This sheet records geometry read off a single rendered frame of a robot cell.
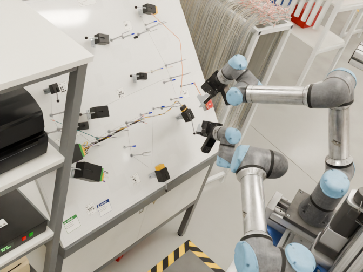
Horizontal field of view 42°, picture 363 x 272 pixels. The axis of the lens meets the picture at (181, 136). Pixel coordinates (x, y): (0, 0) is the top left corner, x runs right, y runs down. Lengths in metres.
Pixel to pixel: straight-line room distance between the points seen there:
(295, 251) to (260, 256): 0.13
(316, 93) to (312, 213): 0.55
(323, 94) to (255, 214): 0.53
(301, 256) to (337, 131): 0.62
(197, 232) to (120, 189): 1.30
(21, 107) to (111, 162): 0.82
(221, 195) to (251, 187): 2.01
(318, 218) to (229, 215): 1.61
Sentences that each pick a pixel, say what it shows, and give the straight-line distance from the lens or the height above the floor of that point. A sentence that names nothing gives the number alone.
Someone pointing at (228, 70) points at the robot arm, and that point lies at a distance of 2.16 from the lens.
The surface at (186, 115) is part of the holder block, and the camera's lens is 2.49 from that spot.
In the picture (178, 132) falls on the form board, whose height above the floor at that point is 1.02.
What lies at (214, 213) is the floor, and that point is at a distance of 3.65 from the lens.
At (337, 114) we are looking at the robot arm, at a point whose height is 1.60.
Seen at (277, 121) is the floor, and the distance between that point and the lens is 4.87.
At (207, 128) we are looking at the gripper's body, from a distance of 2.42.
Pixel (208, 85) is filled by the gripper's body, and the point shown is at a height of 1.41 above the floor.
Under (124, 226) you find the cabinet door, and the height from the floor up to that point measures 0.66.
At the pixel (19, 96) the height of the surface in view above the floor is 1.65.
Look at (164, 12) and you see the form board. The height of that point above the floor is 1.48.
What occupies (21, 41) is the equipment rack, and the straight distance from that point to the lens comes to 1.42.
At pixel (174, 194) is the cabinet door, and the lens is 2.75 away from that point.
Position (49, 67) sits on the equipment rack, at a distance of 1.33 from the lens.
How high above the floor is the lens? 2.58
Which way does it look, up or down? 38 degrees down
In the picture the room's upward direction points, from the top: 19 degrees clockwise
